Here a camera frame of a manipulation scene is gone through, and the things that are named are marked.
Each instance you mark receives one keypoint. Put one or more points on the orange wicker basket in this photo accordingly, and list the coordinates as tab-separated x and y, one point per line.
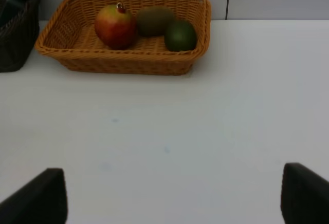
69	37

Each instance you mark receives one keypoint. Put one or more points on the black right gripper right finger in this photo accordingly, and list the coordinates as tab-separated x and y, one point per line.
304	195

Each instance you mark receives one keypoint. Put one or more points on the brown kiwi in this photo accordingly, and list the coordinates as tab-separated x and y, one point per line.
154	20

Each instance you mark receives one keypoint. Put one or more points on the dark brown wicker basket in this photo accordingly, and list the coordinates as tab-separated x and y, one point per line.
18	37

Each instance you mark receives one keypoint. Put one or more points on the red green pomegranate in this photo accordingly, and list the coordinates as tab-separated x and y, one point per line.
115	26

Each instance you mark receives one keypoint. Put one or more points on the green lime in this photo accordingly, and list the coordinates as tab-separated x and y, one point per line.
180	35

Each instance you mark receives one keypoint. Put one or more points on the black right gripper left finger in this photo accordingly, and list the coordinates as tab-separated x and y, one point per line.
42	200

